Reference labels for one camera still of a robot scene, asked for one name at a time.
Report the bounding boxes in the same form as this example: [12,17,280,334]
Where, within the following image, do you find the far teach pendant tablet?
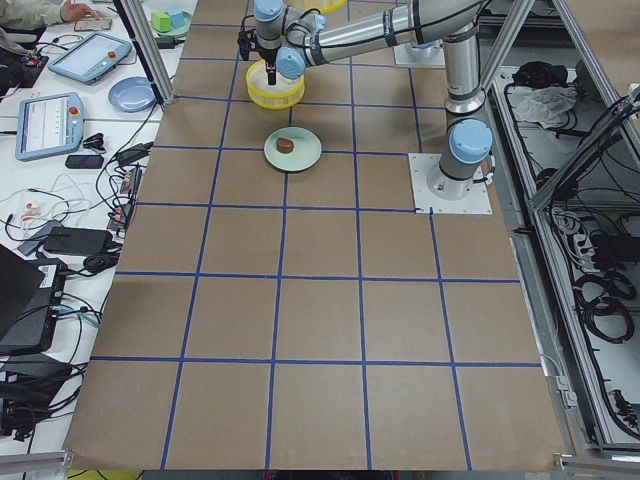
[48,32,133,84]

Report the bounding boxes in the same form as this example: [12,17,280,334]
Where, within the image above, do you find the blue plate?
[108,76,156,113]

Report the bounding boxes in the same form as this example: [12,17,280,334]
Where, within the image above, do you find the near teach pendant tablet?
[15,92,84,161]

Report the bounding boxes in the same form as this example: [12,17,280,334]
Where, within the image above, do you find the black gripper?
[237,29,280,84]

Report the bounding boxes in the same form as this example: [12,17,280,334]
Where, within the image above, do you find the bottom layer cloth liner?
[249,63,304,95]

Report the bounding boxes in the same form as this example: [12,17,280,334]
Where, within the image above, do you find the brown chocolate bun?
[275,137,295,154]

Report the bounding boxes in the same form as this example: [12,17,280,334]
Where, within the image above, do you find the black laptop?
[1,246,67,356]

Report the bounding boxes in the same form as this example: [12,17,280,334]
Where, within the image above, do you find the green bowl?
[150,8,192,38]

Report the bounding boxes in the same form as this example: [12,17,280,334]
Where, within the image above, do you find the person's hand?
[59,0,101,23]

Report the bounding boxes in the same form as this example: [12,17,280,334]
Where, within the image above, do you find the aluminium frame post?
[113,0,175,109]

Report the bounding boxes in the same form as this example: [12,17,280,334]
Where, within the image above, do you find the light green plate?
[263,127,322,172]

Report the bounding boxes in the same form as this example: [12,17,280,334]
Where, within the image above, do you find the teach pendant tablet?
[15,92,84,161]
[48,32,133,84]

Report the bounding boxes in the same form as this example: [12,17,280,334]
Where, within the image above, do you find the white crumpled cloth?
[514,86,578,129]

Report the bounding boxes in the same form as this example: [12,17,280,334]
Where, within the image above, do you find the black power adapter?
[115,142,154,167]

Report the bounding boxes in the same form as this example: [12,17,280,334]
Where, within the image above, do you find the green foam block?
[150,11,172,33]

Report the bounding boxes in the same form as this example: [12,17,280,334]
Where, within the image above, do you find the yellow steamer layer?
[287,0,347,14]
[245,60,306,110]

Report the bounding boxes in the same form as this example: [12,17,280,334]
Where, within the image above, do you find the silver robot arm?
[237,1,493,182]

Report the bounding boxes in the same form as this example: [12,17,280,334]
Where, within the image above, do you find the blue foam block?
[165,8,186,29]

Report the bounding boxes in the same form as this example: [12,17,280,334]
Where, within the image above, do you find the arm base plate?
[394,41,445,69]
[408,153,492,215]

